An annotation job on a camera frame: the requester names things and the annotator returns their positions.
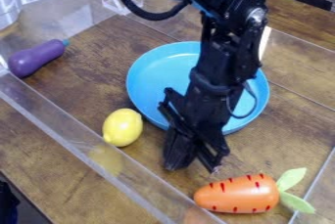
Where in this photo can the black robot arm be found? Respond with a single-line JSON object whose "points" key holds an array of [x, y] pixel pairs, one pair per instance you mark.
{"points": [[227, 61]]}

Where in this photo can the yellow toy lemon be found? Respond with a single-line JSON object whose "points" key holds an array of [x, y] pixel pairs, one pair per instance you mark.
{"points": [[122, 127]]}

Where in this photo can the blue round plate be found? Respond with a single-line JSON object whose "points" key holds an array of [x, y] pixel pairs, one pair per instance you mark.
{"points": [[163, 67]]}

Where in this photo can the purple toy eggplant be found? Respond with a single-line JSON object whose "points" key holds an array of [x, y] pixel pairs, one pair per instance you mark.
{"points": [[28, 60]]}

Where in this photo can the orange toy carrot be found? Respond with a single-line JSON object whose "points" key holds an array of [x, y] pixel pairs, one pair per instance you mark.
{"points": [[253, 193]]}

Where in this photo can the clear acrylic barrier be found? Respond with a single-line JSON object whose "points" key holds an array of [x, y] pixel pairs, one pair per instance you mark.
{"points": [[83, 182]]}

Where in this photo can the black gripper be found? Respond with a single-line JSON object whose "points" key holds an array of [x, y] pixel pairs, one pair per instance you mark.
{"points": [[197, 115]]}

